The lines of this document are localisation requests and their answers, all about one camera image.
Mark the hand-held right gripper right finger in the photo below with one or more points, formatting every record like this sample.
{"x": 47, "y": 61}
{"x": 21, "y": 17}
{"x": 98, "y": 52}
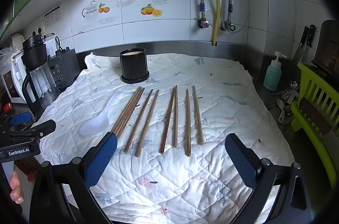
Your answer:
{"x": 239, "y": 157}

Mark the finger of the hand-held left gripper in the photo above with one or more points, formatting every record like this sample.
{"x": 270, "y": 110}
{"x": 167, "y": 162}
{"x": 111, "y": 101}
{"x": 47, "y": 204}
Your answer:
{"x": 43, "y": 128}
{"x": 21, "y": 118}

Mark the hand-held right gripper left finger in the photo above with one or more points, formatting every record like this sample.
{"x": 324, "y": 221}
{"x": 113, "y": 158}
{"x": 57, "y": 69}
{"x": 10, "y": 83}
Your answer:
{"x": 102, "y": 157}

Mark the white plastic rice spoon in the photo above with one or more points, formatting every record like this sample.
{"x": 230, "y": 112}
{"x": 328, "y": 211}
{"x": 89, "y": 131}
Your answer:
{"x": 94, "y": 127}

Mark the dark reddish wooden chopstick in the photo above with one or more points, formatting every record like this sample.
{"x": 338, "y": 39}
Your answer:
{"x": 167, "y": 120}

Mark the black ribbed utensil holder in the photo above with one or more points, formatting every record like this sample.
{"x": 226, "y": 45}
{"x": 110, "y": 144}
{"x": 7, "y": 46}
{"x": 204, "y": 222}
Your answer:
{"x": 133, "y": 65}

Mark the person's left hand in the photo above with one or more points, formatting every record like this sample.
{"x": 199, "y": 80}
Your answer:
{"x": 16, "y": 187}

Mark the white countertop appliance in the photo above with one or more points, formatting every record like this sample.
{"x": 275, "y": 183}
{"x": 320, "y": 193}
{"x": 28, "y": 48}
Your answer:
{"x": 10, "y": 81}

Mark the glass blender jug black lid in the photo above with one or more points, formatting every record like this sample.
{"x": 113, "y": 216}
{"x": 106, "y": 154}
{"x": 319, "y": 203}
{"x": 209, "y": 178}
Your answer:
{"x": 39, "y": 75}

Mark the white printed quilted cloth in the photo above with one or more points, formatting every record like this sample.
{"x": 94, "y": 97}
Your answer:
{"x": 212, "y": 107}

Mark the white ceramic spoon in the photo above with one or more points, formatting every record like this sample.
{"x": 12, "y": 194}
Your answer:
{"x": 281, "y": 110}

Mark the black blender base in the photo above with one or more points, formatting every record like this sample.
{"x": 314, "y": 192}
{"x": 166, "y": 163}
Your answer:
{"x": 63, "y": 67}

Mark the clear plastic bag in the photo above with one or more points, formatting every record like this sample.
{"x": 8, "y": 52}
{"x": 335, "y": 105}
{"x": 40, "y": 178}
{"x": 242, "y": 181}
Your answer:
{"x": 8, "y": 53}

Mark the teal soap pump bottle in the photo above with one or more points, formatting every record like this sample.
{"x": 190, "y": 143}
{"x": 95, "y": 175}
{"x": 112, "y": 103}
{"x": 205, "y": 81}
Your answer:
{"x": 272, "y": 75}

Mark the green plastic rack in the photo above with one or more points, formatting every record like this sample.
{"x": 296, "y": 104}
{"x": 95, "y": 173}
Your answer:
{"x": 312, "y": 86}

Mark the metal water valve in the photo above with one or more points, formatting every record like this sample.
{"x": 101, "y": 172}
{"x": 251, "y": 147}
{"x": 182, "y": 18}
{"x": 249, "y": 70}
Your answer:
{"x": 229, "y": 25}

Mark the dark wooden cutting board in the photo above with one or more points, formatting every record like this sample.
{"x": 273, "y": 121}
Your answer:
{"x": 328, "y": 46}

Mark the white wall socket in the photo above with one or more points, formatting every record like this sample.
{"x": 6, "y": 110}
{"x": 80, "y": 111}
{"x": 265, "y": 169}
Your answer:
{"x": 39, "y": 25}

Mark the white wall label sticker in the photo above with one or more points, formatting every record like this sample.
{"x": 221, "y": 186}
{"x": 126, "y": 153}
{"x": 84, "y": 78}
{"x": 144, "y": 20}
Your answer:
{"x": 52, "y": 17}

